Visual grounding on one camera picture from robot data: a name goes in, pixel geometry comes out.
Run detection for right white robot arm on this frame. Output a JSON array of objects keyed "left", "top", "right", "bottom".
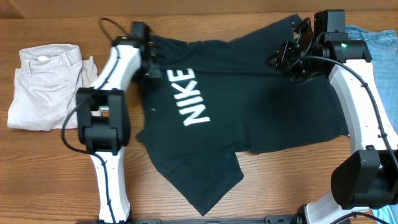
[{"left": 266, "top": 40, "right": 397, "bottom": 223}]

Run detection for blue denim jeans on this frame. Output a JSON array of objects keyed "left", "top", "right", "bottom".
[{"left": 344, "top": 24, "right": 398, "bottom": 224}]

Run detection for black Nike t-shirt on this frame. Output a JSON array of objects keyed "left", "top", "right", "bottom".
[{"left": 137, "top": 15, "right": 348, "bottom": 215}]

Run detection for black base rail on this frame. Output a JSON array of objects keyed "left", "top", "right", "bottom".
[{"left": 119, "top": 215, "right": 306, "bottom": 224}]

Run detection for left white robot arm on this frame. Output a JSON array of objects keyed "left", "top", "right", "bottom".
[{"left": 76, "top": 37, "right": 155, "bottom": 223}]

